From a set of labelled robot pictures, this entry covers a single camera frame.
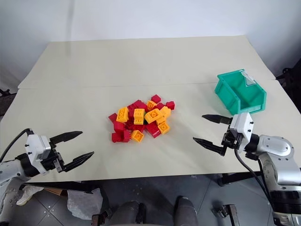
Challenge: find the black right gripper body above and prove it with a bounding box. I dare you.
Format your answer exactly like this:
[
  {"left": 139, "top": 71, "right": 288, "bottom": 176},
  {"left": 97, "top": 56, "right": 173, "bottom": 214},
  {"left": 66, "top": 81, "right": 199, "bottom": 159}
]
[{"left": 222, "top": 130, "right": 245, "bottom": 151}]

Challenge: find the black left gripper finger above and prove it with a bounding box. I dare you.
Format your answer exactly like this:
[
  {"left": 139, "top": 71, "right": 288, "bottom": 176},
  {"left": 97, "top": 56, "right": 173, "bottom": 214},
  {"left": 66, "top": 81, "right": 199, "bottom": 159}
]
[
  {"left": 62, "top": 151, "right": 95, "bottom": 173},
  {"left": 49, "top": 131, "right": 83, "bottom": 148}
]

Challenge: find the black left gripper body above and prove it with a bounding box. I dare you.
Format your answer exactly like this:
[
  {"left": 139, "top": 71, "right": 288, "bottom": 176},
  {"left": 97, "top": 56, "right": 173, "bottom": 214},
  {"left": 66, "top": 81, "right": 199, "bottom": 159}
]
[{"left": 40, "top": 140, "right": 66, "bottom": 174}]

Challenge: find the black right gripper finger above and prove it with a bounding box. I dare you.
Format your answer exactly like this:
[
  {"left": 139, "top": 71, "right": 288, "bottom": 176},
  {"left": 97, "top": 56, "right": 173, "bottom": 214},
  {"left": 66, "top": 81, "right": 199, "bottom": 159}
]
[
  {"left": 192, "top": 137, "right": 228, "bottom": 157},
  {"left": 201, "top": 114, "right": 233, "bottom": 125}
]

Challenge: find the green plastic storage bin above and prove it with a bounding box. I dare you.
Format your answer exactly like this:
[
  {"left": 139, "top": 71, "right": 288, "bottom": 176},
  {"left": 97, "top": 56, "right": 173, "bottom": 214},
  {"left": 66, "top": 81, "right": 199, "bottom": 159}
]
[{"left": 214, "top": 69, "right": 268, "bottom": 116}]

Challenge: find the brown cardboard piece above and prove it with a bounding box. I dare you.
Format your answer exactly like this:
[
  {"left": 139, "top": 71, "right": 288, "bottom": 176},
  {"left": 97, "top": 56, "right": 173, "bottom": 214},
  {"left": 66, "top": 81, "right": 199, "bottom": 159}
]
[{"left": 43, "top": 186, "right": 69, "bottom": 196}]

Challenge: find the crumpled clear plastic bag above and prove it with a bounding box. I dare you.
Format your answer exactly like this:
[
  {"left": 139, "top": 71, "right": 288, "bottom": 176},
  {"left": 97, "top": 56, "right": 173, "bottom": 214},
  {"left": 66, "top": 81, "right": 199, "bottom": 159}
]
[{"left": 66, "top": 187, "right": 103, "bottom": 220}]

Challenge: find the clear plastic label holder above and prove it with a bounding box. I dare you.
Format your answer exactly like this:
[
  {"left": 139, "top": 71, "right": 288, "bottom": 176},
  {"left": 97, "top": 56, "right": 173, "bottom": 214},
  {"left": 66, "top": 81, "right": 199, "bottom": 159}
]
[{"left": 241, "top": 71, "right": 256, "bottom": 88}]

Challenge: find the black metal clamp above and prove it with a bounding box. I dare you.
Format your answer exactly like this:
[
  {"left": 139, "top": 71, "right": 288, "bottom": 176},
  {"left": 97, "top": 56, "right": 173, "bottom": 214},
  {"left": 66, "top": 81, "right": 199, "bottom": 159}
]
[{"left": 212, "top": 203, "right": 238, "bottom": 226}]

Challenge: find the dark rounded shape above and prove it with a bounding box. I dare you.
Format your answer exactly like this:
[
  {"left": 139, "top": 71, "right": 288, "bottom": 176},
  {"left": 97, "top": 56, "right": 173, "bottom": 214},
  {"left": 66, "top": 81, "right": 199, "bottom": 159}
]
[
  {"left": 110, "top": 201, "right": 146, "bottom": 226},
  {"left": 174, "top": 196, "right": 198, "bottom": 226}
]

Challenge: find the dark stand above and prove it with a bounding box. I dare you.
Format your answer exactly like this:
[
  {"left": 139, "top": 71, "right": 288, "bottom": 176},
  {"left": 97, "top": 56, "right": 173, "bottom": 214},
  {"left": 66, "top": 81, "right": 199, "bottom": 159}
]
[{"left": 0, "top": 82, "right": 17, "bottom": 116}]

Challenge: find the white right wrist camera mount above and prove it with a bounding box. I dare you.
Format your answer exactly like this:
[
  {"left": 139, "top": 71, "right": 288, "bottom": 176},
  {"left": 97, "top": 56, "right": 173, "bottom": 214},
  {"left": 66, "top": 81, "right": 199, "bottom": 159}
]
[{"left": 229, "top": 112, "right": 254, "bottom": 147}]

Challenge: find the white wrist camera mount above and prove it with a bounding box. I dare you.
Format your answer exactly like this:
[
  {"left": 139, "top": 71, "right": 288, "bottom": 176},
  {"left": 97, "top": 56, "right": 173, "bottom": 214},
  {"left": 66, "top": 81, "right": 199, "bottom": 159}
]
[
  {"left": 229, "top": 112, "right": 254, "bottom": 147},
  {"left": 24, "top": 133, "right": 52, "bottom": 175}
]

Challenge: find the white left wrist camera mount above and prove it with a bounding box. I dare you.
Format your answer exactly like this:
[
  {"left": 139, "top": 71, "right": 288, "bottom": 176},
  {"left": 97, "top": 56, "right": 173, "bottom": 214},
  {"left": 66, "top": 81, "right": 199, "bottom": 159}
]
[{"left": 24, "top": 133, "right": 52, "bottom": 175}]

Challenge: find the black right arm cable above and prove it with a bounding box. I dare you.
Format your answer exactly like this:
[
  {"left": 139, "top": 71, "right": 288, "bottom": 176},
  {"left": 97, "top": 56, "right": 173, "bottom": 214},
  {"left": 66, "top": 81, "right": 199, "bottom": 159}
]
[{"left": 233, "top": 148, "right": 271, "bottom": 200}]

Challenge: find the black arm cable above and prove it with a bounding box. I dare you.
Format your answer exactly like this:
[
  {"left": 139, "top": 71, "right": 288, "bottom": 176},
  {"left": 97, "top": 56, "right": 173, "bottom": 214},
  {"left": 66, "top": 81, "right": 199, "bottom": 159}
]
[
  {"left": 233, "top": 148, "right": 271, "bottom": 200},
  {"left": 0, "top": 128, "right": 33, "bottom": 161}
]

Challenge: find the black table frame bar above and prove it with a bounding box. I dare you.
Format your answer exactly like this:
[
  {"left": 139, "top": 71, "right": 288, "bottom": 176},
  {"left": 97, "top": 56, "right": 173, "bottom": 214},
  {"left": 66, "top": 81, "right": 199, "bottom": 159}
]
[{"left": 218, "top": 172, "right": 262, "bottom": 187}]

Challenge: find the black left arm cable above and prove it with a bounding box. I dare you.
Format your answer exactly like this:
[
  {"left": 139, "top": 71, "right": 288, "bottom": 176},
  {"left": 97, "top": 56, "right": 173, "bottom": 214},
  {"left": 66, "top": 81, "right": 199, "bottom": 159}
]
[{"left": 0, "top": 128, "right": 33, "bottom": 161}]

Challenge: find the black equipment frame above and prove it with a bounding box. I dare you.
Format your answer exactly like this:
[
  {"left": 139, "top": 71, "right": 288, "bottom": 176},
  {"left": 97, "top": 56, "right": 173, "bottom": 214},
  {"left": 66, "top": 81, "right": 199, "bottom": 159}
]
[{"left": 275, "top": 54, "right": 301, "bottom": 99}]

